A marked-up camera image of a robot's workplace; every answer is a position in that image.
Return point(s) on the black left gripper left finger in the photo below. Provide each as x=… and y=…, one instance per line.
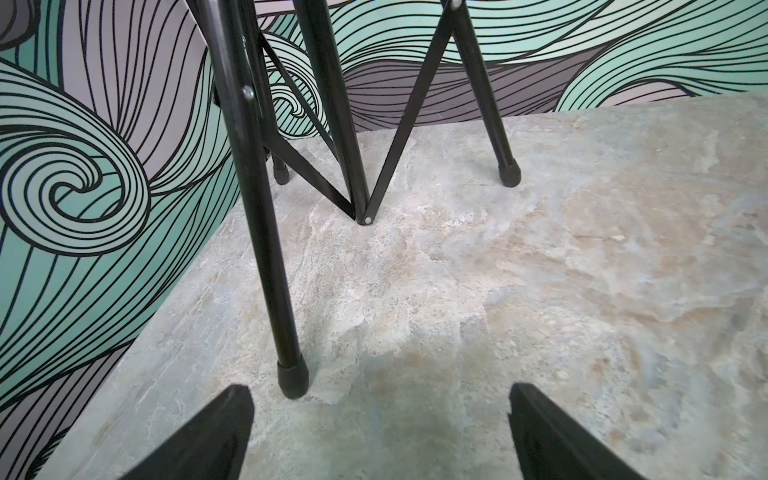
x=212, y=445

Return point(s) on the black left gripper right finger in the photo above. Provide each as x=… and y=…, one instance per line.
x=550, y=444

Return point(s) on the black music stand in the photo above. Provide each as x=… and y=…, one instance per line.
x=240, y=54

